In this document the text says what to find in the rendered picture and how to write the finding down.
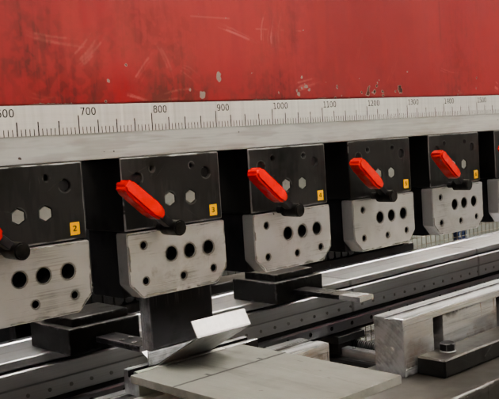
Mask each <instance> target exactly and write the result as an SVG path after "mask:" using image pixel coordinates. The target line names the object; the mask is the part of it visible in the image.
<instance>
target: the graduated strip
mask: <svg viewBox="0 0 499 399"><path fill-rule="evenodd" d="M491 113H499V95H492V96H456V97H384V98H348V99H311V100H275V101H204V102H167V103H131V104H60V105H23V106H0V138H5V137H21V136H38V135H69V134H85V133H102V132H118V131H150V130H167V129H183V128H200V127H231V126H248V125H264V124H296V123H313V122H329V121H346V120H377V119H393V118H410V117H426V116H458V115H475V114H491Z"/></svg>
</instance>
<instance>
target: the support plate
mask: <svg viewBox="0 0 499 399"><path fill-rule="evenodd" d="M280 353H282V352H281V351H273V350H269V349H264V348H257V347H253V346H249V345H244V344H239V345H236V346H233V347H230V348H225V349H222V350H219V351H214V352H211V353H208V354H205V355H200V356H197V357H194V358H191V359H186V360H183V361H180V362H177V363H172V364H169V365H166V366H163V367H158V368H155V369H152V370H147V371H144V372H141V373H138V374H133V375H131V383H132V384H135V385H138V386H143V387H147V388H149V389H153V390H157V391H160V392H163V393H168V394H171V395H174V396H177V397H182V398H185V399H364V398H365V397H369V396H371V395H373V394H376V393H379V392H382V391H384V390H387V389H389V388H391V387H394V386H397V385H399V384H402V376H401V375H399V374H391V373H387V372H382V371H378V370H371V369H367V368H363V367H354V366H350V365H346V364H342V363H335V362H330V361H325V360H321V359H314V358H310V357H306V356H301V355H293V354H289V353H284V354H281V355H277V354H280ZM272 355H276V356H273V357H271V358H268V359H264V358H267V357H269V356H272ZM257 358H262V359H263V360H261V361H258V362H255V363H251V362H254V361H257V360H259V359H257ZM247 363H251V364H248V365H245V366H242V367H238V366H241V365H244V364H247ZM234 367H238V368H235V369H232V370H228V369H231V368H234ZM225 370H228V371H225ZM220 371H225V372H222V373H219V374H215V373H218V372H220ZM206 374H215V375H212V376H209V377H206V378H202V377H205V376H207V375H206ZM198 378H202V379H199V380H196V381H194V382H189V381H192V380H195V379H198ZM185 382H189V383H186V384H184V385H181V386H176V385H179V384H182V383H185ZM173 386H176V387H173Z"/></svg>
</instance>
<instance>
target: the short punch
mask: <svg viewBox="0 0 499 399"><path fill-rule="evenodd" d="M139 307H140V318H141V329H142V340H143V349H144V350H146V351H147V358H148V366H149V367H151V366H153V365H156V364H158V363H160V362H161V361H163V360H164V359H165V358H167V357H168V356H170V355H172V354H173V353H174V352H176V351H177V350H179V349H180V348H182V347H184V346H185V345H186V344H188V343H189V342H191V341H192V340H194V339H196V334H195V333H194V330H193V328H192V324H191V321H195V320H199V319H202V318H206V317H211V316H213V313H212V300H211V284H209V285H205V286H202V287H194V288H191V289H187V290H183V291H176V292H172V293H168V294H161V295H157V296H154V297H149V298H139Z"/></svg>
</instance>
